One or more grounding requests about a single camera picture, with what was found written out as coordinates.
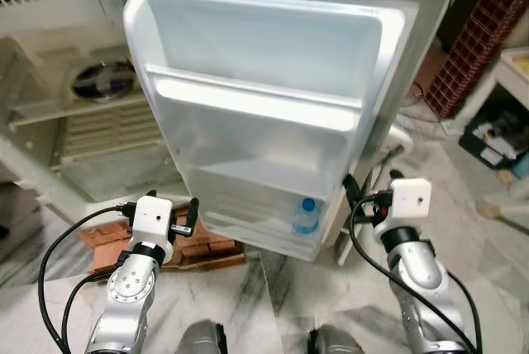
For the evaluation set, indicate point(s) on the grey right robot leg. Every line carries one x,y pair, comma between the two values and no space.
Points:
332,342

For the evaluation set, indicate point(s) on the grey robot leg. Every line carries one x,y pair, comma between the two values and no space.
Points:
202,339
332,342

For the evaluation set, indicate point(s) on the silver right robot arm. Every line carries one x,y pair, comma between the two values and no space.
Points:
421,275

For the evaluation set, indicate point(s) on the round dark dish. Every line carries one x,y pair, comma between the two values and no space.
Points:
103,81

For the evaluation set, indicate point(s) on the white fridge body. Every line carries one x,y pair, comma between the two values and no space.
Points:
50,23

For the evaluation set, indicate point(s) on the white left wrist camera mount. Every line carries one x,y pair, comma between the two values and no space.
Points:
151,222

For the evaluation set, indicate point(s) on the blue-capped water bottle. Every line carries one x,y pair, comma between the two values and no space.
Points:
306,220

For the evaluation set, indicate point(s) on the grey left robot leg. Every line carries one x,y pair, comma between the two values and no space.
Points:
202,339

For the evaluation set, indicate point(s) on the red brick base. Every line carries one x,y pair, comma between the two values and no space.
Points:
207,251

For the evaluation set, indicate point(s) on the blue container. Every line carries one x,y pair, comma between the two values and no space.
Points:
521,165

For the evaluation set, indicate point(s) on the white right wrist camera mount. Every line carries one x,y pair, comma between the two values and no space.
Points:
409,201

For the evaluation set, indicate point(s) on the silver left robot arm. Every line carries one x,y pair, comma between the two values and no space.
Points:
132,284

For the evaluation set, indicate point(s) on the white open fridge door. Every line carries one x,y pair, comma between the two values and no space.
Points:
248,48

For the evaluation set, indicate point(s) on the black crate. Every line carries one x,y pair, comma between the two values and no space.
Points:
496,135

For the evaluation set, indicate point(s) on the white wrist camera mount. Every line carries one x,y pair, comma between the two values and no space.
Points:
151,222
409,201

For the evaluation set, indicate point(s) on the maroon lattice panel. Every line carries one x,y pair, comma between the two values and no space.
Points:
479,31

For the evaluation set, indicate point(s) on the white shelf unit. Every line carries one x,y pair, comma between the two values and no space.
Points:
511,73

